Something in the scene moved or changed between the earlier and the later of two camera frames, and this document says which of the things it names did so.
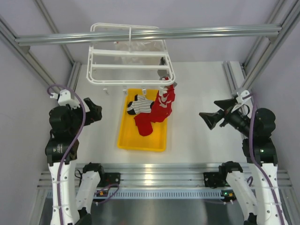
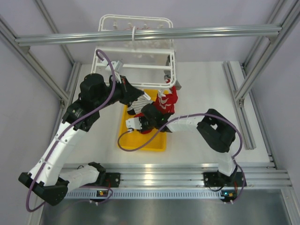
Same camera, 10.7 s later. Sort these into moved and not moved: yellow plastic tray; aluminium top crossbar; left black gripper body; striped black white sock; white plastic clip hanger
Moved: white plastic clip hanger; left black gripper body
Not moved: striped black white sock; yellow plastic tray; aluminium top crossbar
